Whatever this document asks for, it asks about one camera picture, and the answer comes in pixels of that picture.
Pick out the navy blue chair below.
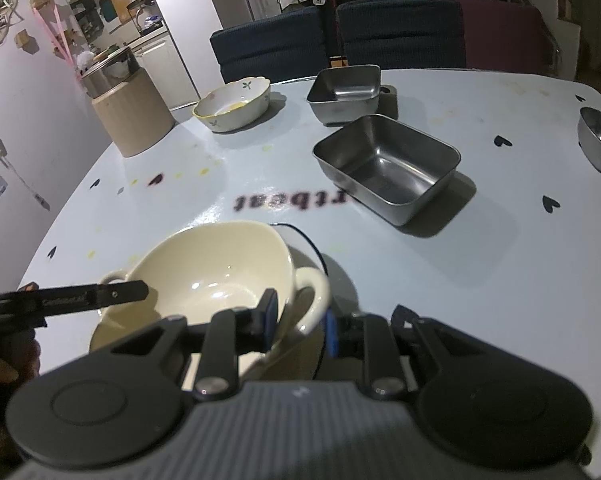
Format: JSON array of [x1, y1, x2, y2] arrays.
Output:
[[336, 0, 467, 70], [209, 6, 329, 86]]

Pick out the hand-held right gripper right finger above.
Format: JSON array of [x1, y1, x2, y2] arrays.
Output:
[[324, 305, 481, 401]]

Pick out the beige jug with steel lid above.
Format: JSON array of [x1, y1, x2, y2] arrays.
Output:
[[79, 45, 176, 159]]

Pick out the small square steel container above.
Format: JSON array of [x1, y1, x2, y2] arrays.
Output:
[[306, 64, 382, 127]]

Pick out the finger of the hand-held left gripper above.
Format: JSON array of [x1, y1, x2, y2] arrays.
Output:
[[0, 280, 150, 318]]

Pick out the white kitchen cabinets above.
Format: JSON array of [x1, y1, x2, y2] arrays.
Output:
[[63, 0, 202, 112]]

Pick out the large rectangular steel container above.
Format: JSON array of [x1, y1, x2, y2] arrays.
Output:
[[313, 114, 462, 227]]

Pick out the white square leaf-print plate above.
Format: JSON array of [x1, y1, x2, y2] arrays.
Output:
[[89, 221, 331, 386]]

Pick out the person's left hand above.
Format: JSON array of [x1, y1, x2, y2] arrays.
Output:
[[0, 340, 42, 411]]

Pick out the pink ribbon wall ornament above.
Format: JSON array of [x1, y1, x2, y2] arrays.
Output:
[[29, 1, 77, 70]]

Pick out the white floral scalloped bowl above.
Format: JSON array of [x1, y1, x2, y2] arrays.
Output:
[[193, 76, 272, 134]]

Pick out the small steel cup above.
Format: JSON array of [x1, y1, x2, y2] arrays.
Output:
[[577, 106, 601, 174]]

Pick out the maroon chair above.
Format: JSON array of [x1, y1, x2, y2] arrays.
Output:
[[455, 0, 557, 77]]

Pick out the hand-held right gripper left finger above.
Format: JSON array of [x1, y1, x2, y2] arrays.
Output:
[[111, 287, 281, 402]]

